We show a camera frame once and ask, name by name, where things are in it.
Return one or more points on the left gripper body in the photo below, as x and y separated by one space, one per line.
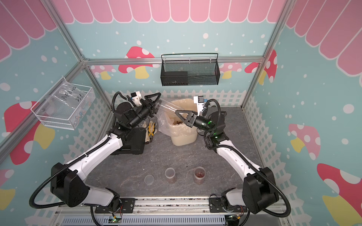
142 113

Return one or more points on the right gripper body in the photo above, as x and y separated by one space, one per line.
199 123

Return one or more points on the clear tea jar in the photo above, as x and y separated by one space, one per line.
168 107
199 174
170 175

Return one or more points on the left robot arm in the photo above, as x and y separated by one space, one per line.
67 181

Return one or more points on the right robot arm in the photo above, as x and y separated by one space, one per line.
259 191

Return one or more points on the clear plastic bin liner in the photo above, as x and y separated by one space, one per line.
161 119

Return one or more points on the white yellow work gloves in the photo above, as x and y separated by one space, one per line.
150 131

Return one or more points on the beige trash bin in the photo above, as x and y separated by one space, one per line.
179 132

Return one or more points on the black plastic tool case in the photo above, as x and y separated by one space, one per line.
133 141

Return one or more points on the black box in basket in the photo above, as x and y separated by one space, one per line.
174 78

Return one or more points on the clear plastic bag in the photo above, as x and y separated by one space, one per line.
70 101

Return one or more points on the black wire mesh basket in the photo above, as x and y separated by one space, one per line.
202 68

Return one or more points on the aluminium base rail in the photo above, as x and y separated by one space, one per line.
161 205

